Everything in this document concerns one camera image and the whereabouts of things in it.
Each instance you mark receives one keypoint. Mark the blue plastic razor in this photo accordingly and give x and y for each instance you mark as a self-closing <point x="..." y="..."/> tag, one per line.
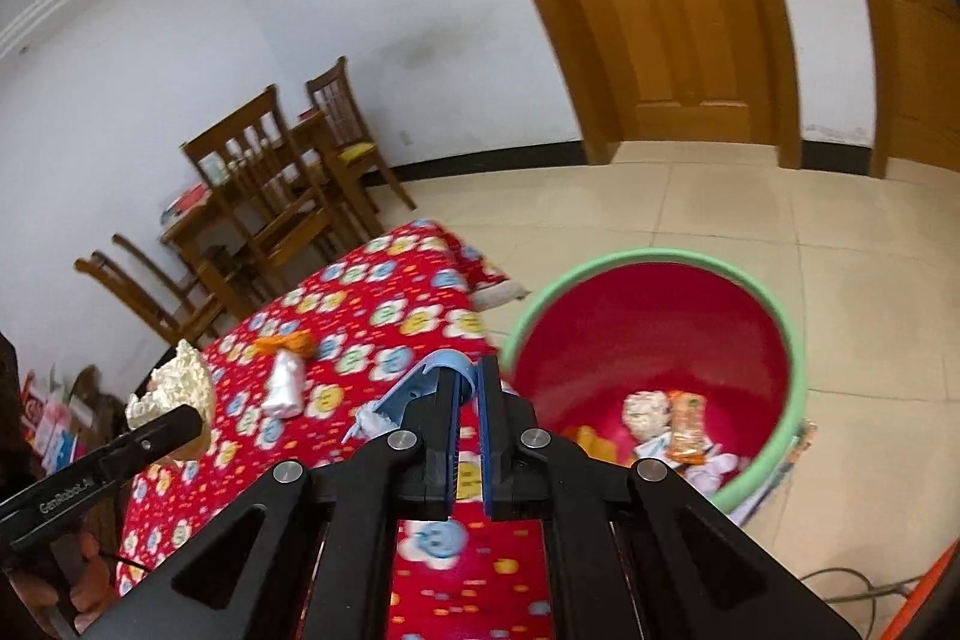
<point x="420" y="379"/>

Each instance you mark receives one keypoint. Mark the wooden chair with curved back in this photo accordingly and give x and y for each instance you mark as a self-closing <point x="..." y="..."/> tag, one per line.
<point x="131" y="298"/>
<point x="161" y="280"/>

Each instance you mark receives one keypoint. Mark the orange peel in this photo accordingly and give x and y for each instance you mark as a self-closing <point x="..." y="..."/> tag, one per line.
<point x="289" y="340"/>

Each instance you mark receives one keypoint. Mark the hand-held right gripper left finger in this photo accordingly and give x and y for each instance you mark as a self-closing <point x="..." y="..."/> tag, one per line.
<point x="439" y="445"/>

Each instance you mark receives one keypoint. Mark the dark brown furniture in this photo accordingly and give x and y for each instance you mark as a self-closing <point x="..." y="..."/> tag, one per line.
<point x="97" y="400"/>

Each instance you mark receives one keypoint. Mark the cream foam fruit net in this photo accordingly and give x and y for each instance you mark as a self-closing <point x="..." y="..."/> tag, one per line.
<point x="180" y="381"/>

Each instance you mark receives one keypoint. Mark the wooden dining table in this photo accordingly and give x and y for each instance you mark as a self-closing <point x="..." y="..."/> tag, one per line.
<point x="191" y="227"/>

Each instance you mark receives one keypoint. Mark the person's left hand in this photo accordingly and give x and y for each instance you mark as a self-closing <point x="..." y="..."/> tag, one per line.
<point x="90" y="580"/>

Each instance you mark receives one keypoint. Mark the wooden chair with yellow cushion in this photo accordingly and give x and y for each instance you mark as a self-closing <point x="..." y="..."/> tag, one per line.
<point x="341" y="115"/>

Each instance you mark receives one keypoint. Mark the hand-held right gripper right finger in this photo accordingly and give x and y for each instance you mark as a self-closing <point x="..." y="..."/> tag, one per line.
<point x="491" y="445"/>

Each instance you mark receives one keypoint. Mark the printed booklet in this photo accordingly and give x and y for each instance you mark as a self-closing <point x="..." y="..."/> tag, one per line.
<point x="780" y="475"/>

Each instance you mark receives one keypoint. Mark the large wooden chair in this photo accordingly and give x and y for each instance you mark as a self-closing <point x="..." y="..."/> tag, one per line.
<point x="259" y="190"/>

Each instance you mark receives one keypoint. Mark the red bin with green rim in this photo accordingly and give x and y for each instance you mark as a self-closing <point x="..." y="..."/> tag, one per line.
<point x="637" y="325"/>

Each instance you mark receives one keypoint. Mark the stack of colourful boxes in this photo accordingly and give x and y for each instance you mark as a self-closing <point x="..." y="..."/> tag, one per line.
<point x="52" y="422"/>

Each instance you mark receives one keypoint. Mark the white crumpled plastic bag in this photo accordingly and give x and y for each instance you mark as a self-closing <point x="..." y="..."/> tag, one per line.
<point x="285" y="385"/>

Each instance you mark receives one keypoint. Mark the wooden door with plain frame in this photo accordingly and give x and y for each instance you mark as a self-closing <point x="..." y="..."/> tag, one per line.
<point x="915" y="47"/>

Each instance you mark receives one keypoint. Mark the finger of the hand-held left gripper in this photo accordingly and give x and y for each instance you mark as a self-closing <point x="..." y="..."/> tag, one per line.
<point x="161" y="434"/>

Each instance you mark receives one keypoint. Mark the orange plastic stool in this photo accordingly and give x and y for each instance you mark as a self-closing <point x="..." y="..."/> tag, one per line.
<point x="926" y="602"/>

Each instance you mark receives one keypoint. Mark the orange snack wrapper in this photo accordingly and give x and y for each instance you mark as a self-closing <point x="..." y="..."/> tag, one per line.
<point x="686" y="426"/>

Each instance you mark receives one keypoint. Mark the white foam fruit net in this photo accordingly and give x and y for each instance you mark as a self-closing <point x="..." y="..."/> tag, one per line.
<point x="645" y="415"/>

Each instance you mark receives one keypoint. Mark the wooden panel door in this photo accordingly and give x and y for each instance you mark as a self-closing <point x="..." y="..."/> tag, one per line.
<point x="660" y="2"/>

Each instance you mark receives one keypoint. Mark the red book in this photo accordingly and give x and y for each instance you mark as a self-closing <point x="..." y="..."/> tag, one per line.
<point x="187" y="199"/>

